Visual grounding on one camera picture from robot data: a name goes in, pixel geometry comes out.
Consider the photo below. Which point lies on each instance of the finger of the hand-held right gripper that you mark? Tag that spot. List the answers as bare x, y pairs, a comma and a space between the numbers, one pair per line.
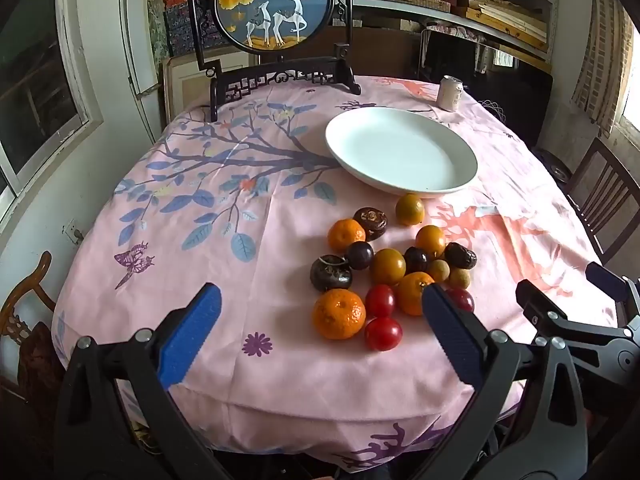
550, 312
607, 280

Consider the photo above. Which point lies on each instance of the large mandarin orange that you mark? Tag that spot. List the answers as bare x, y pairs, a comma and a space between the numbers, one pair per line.
339, 313

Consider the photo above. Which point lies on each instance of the wall socket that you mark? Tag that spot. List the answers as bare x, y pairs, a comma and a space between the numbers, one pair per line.
73, 231

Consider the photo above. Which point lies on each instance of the greenish orange citrus fruit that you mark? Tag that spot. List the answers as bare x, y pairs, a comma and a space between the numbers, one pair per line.
410, 209

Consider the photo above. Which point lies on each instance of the brown curved wooden chair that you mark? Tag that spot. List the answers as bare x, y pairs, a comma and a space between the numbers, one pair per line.
25, 310

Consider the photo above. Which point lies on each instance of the white drink can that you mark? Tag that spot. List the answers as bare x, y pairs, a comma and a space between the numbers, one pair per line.
451, 92

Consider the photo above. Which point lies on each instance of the pink floral tablecloth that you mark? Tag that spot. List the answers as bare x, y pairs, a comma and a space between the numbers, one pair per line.
200, 240

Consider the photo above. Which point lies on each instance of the light framed panel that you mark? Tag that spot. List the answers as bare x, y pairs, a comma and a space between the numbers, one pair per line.
187, 85

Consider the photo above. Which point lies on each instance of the dark water chestnut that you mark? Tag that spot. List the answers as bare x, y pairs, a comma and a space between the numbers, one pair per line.
370, 222
460, 255
330, 272

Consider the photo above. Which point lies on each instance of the dark cabinet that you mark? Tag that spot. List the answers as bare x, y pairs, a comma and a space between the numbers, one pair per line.
510, 95

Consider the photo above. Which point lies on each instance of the round deer art screen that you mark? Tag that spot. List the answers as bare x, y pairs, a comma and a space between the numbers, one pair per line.
275, 0

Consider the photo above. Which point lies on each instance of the red cherry tomato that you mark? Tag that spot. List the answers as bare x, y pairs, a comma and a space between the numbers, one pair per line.
380, 300
383, 333

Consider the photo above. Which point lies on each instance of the stack of patterned boxes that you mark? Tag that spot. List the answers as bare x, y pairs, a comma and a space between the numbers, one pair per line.
182, 20

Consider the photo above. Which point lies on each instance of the bright window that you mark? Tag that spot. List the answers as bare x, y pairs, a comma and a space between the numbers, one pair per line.
631, 85

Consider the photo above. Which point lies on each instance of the brown cardboard box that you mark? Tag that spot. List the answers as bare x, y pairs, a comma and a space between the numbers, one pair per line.
385, 50

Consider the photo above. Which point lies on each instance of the black wheel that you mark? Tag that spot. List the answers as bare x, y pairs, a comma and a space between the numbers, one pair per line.
556, 166

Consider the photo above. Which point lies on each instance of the tan longan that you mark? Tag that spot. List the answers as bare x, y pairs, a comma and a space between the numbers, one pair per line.
439, 270
459, 278

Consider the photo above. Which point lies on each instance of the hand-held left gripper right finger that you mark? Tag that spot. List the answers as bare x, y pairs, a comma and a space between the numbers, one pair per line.
450, 335

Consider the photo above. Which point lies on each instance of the dark slatted wooden chair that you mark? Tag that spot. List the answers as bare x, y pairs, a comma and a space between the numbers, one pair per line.
600, 195

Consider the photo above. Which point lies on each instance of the white door panel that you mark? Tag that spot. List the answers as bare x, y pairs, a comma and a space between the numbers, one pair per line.
137, 50

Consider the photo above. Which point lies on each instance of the large smooth orange citrus fruit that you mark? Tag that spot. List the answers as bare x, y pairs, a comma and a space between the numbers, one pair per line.
387, 266

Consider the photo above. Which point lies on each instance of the dark red plum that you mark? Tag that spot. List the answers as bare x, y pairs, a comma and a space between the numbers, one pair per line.
464, 299

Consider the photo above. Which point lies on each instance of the small smooth orange citrus fruit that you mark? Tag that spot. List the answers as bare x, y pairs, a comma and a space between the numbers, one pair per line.
430, 240

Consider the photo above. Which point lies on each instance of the beige patterned curtain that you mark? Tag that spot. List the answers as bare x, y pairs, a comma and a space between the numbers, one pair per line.
600, 55

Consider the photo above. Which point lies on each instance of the dark purple plum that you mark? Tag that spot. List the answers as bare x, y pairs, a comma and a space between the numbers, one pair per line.
360, 255
415, 259

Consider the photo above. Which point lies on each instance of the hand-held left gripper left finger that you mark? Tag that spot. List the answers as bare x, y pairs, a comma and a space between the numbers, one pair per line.
192, 335

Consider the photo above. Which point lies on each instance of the white oval plate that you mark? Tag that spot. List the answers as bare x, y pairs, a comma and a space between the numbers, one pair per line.
400, 150

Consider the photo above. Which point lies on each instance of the white framed window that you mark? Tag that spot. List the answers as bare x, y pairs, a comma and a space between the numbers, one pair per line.
35, 95

